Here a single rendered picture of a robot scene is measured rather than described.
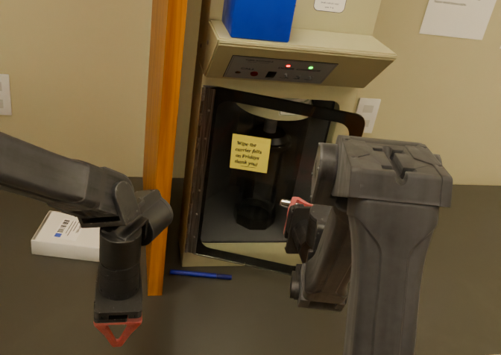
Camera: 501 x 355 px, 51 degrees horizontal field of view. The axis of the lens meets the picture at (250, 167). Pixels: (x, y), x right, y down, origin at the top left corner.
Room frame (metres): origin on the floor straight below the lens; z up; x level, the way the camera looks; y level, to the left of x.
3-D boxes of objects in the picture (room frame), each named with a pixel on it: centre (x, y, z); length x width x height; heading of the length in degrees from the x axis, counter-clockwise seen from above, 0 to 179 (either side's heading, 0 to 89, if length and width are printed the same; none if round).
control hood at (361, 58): (0.93, -0.05, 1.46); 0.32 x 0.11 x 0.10; 106
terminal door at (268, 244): (0.92, -0.05, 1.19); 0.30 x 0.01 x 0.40; 86
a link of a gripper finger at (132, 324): (0.57, 0.16, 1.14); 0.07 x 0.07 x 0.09; 16
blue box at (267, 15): (0.90, 0.03, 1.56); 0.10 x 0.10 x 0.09; 16
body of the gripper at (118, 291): (0.58, 0.16, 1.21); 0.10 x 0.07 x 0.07; 16
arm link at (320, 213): (0.67, -0.13, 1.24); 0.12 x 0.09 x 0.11; 0
